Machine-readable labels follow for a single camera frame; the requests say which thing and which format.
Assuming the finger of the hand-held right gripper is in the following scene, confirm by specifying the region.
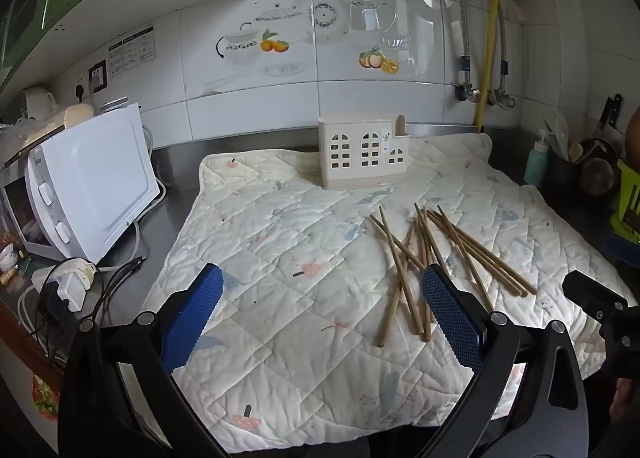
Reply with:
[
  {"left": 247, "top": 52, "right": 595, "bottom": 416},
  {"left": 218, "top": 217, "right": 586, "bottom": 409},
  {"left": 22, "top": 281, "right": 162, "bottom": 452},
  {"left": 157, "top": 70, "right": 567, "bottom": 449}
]
[{"left": 562, "top": 270, "right": 629, "bottom": 321}]

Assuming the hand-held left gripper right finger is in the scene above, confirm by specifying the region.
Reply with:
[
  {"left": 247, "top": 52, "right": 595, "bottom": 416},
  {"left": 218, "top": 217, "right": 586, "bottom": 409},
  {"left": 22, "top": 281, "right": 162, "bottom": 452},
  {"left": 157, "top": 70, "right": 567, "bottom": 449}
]
[{"left": 415, "top": 263, "right": 591, "bottom": 458}]

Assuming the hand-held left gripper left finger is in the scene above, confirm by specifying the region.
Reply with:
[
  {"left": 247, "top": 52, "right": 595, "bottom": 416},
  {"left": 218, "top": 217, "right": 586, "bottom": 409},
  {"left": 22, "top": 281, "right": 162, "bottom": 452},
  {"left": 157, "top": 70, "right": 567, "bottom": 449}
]
[{"left": 57, "top": 263, "right": 231, "bottom": 458}]

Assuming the pile of wooden chopsticks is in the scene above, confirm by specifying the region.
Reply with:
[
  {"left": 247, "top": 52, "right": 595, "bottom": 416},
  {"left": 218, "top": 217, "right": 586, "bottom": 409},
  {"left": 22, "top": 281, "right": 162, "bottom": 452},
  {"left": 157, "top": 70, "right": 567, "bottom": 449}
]
[{"left": 369, "top": 204, "right": 538, "bottom": 349}]

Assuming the cream house-shaped utensil holder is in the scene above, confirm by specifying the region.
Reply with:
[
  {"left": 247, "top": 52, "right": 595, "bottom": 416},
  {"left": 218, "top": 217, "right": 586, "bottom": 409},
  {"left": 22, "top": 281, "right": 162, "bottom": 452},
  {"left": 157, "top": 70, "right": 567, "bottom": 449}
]
[{"left": 318, "top": 114, "right": 409, "bottom": 190}]

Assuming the person's right hand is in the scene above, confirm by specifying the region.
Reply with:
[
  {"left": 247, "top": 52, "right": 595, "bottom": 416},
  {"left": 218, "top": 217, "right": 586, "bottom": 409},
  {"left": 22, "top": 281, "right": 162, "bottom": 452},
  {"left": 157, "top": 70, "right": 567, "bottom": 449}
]
[{"left": 614, "top": 377, "right": 637, "bottom": 419}]

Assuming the green plastic rack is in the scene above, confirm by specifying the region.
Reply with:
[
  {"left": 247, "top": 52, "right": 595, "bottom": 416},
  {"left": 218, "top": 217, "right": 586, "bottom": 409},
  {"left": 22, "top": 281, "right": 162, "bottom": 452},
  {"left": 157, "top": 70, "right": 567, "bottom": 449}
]
[{"left": 609, "top": 158, "right": 640, "bottom": 239}]

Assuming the dark frying pan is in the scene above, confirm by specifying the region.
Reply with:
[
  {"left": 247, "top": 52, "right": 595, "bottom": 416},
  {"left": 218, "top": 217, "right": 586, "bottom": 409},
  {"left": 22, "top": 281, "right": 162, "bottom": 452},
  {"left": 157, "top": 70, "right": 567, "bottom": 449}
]
[{"left": 579, "top": 137, "right": 620, "bottom": 197}]

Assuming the black utensil pot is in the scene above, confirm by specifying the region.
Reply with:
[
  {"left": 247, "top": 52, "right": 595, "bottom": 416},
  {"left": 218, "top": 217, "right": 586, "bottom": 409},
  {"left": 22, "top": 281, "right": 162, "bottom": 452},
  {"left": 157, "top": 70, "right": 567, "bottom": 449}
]
[{"left": 547, "top": 145, "right": 582, "bottom": 195}]

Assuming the white power strip with plugs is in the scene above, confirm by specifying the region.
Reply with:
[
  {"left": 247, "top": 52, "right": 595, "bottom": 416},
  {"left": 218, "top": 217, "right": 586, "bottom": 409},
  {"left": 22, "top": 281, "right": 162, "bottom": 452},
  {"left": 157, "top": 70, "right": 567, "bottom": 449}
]
[{"left": 31, "top": 258, "right": 97, "bottom": 313}]

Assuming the cream quilted printed mat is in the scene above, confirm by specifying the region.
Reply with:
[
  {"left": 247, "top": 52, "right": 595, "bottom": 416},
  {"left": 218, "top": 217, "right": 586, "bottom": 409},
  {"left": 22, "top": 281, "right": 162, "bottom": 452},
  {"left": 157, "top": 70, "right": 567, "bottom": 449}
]
[{"left": 141, "top": 134, "right": 638, "bottom": 455}]

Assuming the teal bottle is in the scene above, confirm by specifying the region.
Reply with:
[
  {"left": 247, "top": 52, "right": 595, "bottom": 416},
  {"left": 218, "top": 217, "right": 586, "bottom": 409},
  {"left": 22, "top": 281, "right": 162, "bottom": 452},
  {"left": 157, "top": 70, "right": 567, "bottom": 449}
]
[{"left": 523, "top": 133, "right": 551, "bottom": 189}]

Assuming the white microwave oven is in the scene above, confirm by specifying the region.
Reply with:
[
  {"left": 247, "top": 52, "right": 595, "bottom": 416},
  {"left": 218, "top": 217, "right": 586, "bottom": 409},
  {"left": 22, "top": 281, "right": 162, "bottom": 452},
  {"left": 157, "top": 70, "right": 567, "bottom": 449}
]
[{"left": 25, "top": 102, "right": 162, "bottom": 263}]

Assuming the brown rounded object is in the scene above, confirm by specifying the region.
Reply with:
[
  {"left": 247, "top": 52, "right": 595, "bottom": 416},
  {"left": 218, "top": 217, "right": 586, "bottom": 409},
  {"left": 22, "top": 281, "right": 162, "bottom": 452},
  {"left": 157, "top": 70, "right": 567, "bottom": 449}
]
[{"left": 624, "top": 106, "right": 640, "bottom": 159}]

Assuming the small white bowl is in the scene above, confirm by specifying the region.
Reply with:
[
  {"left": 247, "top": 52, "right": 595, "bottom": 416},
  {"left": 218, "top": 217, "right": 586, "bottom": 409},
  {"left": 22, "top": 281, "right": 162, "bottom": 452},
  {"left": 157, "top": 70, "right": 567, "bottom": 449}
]
[{"left": 0, "top": 243, "right": 22, "bottom": 275}]

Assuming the small toaster oven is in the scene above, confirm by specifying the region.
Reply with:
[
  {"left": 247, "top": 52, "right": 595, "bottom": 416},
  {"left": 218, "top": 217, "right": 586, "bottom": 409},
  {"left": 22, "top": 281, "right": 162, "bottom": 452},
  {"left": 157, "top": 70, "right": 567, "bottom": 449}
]
[{"left": 0, "top": 172, "right": 51, "bottom": 259}]

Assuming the metal water valve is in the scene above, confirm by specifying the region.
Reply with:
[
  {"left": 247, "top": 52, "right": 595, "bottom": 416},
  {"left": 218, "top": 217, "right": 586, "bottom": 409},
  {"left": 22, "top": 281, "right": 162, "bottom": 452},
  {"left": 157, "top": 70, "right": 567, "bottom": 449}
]
[
  {"left": 452, "top": 82, "right": 482, "bottom": 104},
  {"left": 487, "top": 86, "right": 516, "bottom": 109}
]

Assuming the pale yellow bundle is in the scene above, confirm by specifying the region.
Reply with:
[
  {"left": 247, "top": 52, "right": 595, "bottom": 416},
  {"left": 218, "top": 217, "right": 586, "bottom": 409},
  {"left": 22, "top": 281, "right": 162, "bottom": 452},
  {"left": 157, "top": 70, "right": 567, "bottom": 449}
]
[{"left": 44, "top": 102, "right": 97, "bottom": 133}]

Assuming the white electric kettle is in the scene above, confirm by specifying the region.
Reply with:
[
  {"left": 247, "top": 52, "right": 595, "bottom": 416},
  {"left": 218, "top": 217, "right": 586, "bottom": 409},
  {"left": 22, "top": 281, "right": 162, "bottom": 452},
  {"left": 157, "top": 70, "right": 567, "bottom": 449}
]
[{"left": 21, "top": 86, "right": 59, "bottom": 119}]

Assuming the black handled knife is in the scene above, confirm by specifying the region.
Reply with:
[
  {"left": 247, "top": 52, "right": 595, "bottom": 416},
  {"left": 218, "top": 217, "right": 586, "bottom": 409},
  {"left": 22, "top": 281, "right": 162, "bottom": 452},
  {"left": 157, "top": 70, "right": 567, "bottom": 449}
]
[{"left": 594, "top": 94, "right": 624, "bottom": 139}]

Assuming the black wall socket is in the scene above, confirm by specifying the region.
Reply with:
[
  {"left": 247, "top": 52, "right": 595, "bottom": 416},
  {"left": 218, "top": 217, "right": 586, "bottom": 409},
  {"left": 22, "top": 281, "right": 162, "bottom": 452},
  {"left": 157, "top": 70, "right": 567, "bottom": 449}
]
[{"left": 88, "top": 60, "right": 109, "bottom": 93}]

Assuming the short braided metal hose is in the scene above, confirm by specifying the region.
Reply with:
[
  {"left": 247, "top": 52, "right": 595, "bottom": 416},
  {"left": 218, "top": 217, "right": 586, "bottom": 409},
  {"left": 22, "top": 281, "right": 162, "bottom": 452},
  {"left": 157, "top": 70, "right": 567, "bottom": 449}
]
[{"left": 496, "top": 0, "right": 509, "bottom": 91}]

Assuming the printed wall label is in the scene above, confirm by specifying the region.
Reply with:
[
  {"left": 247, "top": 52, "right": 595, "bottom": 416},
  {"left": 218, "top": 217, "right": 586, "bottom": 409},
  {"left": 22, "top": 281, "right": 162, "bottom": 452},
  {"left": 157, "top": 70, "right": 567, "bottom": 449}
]
[{"left": 107, "top": 24, "right": 157, "bottom": 78}]

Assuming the yellow gas hose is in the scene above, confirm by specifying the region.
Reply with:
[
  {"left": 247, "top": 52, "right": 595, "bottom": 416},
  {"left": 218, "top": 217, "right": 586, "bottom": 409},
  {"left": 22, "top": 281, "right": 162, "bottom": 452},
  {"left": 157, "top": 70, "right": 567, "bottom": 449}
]
[{"left": 473, "top": 0, "right": 501, "bottom": 133}]

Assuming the long braided metal hose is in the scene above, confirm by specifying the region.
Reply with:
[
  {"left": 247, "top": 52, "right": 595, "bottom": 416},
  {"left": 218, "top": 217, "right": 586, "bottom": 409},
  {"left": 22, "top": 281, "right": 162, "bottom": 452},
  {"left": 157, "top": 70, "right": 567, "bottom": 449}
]
[{"left": 442, "top": 0, "right": 474, "bottom": 88}]

